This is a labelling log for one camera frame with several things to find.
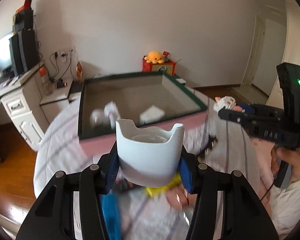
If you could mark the black computer monitor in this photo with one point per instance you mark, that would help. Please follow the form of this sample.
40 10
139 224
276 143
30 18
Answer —
5 56

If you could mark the red decorated storage box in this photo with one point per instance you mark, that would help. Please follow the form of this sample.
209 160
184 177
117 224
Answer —
168 67

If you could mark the pink block cat figure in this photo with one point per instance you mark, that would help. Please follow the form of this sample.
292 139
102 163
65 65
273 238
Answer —
229 103

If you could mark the orange capped bottle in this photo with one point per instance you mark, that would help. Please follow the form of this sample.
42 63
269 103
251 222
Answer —
43 72

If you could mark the white desk with drawers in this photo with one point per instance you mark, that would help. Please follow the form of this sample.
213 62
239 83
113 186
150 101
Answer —
21 101

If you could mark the person's right hand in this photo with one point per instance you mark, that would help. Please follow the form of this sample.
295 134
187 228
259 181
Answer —
290 157

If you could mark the white square charger box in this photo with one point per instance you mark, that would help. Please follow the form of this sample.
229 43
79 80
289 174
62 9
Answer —
152 114

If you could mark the white low cabinet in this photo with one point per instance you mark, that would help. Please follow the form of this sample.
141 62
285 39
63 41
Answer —
63 93

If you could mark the blue stapler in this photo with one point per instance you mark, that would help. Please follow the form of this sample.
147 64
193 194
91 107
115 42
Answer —
111 214

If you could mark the yellow highlighter marker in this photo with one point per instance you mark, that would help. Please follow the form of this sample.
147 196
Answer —
154 191

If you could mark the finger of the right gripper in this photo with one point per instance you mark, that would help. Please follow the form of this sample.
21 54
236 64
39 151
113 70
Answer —
248 119

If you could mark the white striped bed sheet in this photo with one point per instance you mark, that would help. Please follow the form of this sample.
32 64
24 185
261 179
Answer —
145 217

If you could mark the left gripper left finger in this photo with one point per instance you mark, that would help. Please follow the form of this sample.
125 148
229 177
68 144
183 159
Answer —
52 214

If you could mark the pink and green box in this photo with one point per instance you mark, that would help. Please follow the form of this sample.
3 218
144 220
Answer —
134 93

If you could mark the black speaker tower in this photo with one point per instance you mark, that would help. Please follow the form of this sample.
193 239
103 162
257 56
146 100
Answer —
23 51

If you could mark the white round figurine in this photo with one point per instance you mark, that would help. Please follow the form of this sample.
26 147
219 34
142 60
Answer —
98 118

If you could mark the yellow octopus plush toy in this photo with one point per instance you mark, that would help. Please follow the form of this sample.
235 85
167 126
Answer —
154 57

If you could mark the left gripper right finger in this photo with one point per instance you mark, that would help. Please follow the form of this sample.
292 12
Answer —
244 215

